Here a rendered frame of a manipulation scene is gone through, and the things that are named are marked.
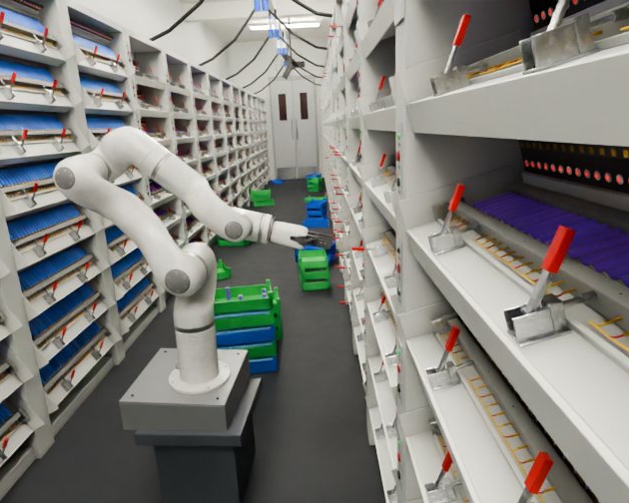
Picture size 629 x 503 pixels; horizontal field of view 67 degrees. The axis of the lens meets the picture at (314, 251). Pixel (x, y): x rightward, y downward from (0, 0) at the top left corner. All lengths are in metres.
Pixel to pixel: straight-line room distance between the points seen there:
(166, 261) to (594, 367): 1.14
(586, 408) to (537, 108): 0.19
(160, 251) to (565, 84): 1.18
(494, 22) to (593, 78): 0.54
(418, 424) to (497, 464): 0.38
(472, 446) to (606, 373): 0.28
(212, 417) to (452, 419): 0.94
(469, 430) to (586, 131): 0.42
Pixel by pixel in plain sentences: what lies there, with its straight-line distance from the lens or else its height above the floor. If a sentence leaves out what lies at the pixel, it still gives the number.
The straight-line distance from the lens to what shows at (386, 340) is 1.31.
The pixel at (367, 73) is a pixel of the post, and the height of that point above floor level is 1.27.
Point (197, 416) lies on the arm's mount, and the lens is 1.50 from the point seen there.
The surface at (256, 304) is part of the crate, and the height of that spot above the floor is 0.35.
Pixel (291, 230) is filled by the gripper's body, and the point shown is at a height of 0.85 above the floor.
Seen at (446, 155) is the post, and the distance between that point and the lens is 0.80.
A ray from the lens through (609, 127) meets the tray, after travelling 0.29.
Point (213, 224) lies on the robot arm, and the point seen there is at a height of 0.89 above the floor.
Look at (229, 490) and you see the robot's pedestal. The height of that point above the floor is 0.06.
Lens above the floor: 1.13
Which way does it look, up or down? 15 degrees down
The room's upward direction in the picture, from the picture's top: 3 degrees counter-clockwise
